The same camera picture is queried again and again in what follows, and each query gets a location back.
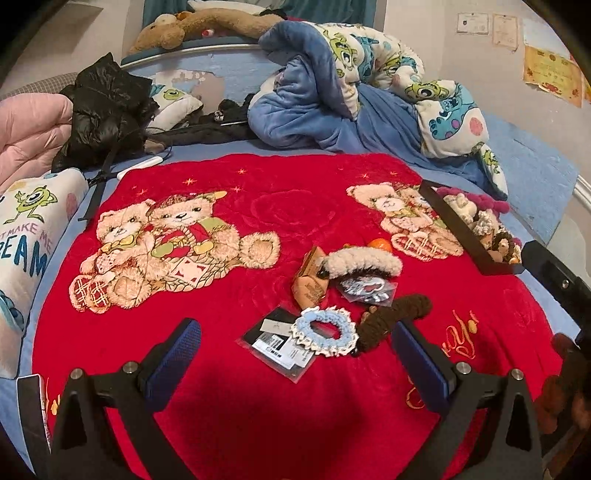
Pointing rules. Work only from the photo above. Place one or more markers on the yellow wall poster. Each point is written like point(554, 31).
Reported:
point(551, 74)

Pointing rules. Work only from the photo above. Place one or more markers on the small monster print pillow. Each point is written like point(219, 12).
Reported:
point(173, 104)

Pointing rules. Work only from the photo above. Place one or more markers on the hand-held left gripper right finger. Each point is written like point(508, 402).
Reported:
point(418, 364)

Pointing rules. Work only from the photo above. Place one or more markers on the teal curtain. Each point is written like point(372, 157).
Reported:
point(323, 9)

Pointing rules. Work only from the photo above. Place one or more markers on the grey checkered mattress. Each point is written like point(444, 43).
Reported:
point(41, 85)

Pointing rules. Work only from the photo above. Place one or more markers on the clear bag with black patch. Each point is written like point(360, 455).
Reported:
point(367, 288)

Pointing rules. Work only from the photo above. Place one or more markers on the large monster print pillow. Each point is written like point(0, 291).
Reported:
point(32, 240)

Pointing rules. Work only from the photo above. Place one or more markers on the black shallow box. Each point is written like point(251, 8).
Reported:
point(457, 230)

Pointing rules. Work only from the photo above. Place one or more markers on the black puffer jacket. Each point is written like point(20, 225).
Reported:
point(106, 110)

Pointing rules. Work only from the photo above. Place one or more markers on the black card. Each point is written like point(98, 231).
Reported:
point(272, 344)

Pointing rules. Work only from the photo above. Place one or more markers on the white pillow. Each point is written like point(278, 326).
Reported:
point(231, 5)

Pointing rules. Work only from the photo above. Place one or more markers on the small brown pouch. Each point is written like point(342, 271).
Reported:
point(154, 146)

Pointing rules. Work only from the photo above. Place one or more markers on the beige fluffy scrunchie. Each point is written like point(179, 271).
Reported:
point(364, 263)

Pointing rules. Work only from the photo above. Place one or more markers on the brown teddy bear plush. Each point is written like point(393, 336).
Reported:
point(207, 25)

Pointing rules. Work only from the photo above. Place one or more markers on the magenta plush toy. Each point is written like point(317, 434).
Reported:
point(485, 201)

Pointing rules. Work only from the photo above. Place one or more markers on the white plush toy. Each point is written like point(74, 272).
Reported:
point(461, 207)

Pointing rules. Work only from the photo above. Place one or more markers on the red teddy bear blanket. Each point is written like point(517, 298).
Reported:
point(286, 207)

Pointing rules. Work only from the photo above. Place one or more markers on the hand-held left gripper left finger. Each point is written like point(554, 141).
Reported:
point(173, 364)

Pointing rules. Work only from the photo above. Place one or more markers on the brown knit scrunchie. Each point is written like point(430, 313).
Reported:
point(397, 316)

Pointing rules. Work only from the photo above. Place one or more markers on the pink quilt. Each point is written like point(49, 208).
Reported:
point(32, 134)

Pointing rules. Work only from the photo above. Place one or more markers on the blue and white scrunchie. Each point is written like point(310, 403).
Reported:
point(300, 330)

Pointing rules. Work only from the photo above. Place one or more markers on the blue monster print quilt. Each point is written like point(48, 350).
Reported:
point(415, 92)

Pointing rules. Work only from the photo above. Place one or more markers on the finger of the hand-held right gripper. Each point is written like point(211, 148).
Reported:
point(551, 277)

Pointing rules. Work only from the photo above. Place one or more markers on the white wall certificate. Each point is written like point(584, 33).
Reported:
point(473, 23)
point(504, 31)

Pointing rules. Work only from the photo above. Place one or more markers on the mandarin orange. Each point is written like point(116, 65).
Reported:
point(379, 245)

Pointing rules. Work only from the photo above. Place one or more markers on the brown fuzzy scrunchie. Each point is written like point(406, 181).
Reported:
point(505, 247)

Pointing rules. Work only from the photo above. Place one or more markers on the black clothing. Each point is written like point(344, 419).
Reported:
point(217, 124)

